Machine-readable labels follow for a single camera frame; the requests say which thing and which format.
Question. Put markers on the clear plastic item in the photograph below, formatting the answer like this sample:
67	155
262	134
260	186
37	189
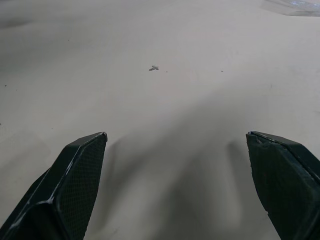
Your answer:
292	6

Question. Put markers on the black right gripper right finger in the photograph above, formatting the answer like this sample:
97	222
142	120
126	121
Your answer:
282	180

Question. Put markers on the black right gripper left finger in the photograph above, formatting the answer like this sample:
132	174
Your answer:
72	185

